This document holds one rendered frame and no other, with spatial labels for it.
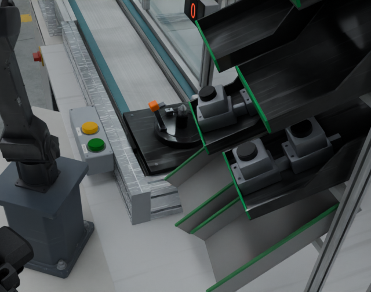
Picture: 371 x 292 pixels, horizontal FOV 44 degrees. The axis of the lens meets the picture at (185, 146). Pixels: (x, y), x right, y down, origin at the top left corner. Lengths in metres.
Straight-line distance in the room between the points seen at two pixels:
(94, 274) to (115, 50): 0.86
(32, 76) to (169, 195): 2.35
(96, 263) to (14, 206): 0.24
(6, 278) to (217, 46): 0.44
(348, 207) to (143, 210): 0.52
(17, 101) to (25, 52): 2.87
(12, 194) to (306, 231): 0.53
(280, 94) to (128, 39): 1.14
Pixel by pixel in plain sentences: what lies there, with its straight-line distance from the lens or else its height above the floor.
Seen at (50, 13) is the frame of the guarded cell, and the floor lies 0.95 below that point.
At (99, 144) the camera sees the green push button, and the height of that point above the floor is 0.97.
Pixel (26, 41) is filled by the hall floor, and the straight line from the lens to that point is 3.75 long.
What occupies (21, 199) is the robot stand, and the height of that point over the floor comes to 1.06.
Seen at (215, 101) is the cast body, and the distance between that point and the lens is 0.76.
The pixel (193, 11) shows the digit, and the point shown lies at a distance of 1.23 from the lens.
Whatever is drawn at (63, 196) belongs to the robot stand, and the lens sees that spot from 0.88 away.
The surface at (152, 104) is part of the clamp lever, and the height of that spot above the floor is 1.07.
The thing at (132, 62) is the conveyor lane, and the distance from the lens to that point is 1.55.
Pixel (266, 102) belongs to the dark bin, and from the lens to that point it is 0.61.
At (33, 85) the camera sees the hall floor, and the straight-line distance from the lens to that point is 3.20.
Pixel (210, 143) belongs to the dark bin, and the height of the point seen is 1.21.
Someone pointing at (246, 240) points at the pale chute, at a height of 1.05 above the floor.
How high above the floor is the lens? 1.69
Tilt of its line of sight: 40 degrees down
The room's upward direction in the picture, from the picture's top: 5 degrees clockwise
